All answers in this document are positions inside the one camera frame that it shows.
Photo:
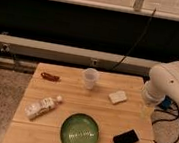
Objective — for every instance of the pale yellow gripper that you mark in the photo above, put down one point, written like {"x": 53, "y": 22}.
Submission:
{"x": 146, "y": 111}

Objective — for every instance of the green ceramic bowl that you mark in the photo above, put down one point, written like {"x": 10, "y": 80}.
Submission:
{"x": 79, "y": 128}

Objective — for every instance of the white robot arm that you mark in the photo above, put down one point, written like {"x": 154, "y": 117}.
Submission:
{"x": 164, "y": 81}

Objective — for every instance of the blue power adapter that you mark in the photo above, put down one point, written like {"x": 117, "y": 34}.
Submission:
{"x": 166, "y": 103}

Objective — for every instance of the white sponge block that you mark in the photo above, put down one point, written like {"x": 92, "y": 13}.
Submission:
{"x": 117, "y": 97}

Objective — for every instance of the black smartphone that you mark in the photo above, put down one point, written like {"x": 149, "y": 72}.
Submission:
{"x": 126, "y": 137}

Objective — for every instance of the clear plastic cup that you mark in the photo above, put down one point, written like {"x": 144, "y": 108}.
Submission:
{"x": 90, "y": 77}

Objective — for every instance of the red chili pepper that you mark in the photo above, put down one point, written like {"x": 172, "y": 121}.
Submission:
{"x": 49, "y": 77}

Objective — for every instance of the crushed plastic bottle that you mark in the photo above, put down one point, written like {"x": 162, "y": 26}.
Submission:
{"x": 41, "y": 107}

